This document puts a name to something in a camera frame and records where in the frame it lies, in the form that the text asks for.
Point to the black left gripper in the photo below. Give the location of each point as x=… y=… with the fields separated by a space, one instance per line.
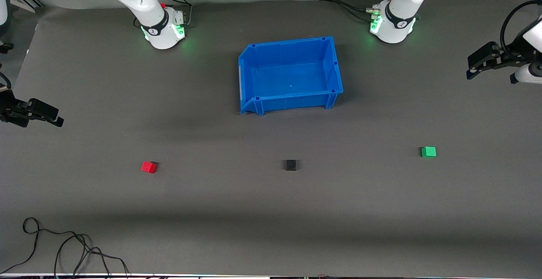
x=507 y=58

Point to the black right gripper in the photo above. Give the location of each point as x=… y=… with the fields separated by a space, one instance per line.
x=8 y=109

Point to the small green cube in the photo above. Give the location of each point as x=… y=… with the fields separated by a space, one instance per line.
x=428 y=152

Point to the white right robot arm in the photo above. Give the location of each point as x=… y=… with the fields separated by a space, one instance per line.
x=144 y=4

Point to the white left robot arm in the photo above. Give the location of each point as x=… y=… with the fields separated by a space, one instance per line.
x=398 y=20

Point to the small red cube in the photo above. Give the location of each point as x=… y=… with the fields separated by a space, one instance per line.
x=148 y=167

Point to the small black cube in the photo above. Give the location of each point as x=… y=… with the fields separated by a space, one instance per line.
x=290 y=165

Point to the blue plastic storage bin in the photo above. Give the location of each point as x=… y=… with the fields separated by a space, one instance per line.
x=292 y=75

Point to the grey table mat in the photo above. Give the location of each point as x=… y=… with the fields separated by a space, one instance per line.
x=271 y=211

